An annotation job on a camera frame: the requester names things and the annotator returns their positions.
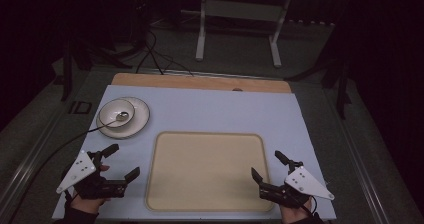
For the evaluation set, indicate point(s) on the light blue table mat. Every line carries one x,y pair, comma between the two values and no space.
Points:
206,110

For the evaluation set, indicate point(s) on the wooden table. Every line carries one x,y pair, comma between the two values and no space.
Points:
200,82

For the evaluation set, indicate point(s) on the metal floor rail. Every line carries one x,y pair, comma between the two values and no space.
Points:
363,170
30,160

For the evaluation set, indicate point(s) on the metal spoon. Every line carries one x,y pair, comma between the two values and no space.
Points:
122,116

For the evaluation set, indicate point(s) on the white bowl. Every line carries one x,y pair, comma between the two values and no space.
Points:
110,110

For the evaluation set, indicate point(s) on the person's left hand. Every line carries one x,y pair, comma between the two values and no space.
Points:
86,204

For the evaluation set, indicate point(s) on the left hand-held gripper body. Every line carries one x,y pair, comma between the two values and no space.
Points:
76,170

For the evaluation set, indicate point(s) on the black stand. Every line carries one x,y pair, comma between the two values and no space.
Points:
67,74
341,84

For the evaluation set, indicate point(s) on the white metal stand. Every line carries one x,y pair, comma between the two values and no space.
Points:
200,34

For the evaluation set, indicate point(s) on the beige tray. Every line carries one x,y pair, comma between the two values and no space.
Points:
206,172

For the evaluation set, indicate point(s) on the white dinner plate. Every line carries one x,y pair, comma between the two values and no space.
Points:
141,117

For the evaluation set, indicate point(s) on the black rectangular bracket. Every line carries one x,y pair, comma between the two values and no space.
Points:
80,107

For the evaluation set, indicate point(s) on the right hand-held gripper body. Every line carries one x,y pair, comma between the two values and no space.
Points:
306,184

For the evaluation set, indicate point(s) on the person's right hand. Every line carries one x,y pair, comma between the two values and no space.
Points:
295,214

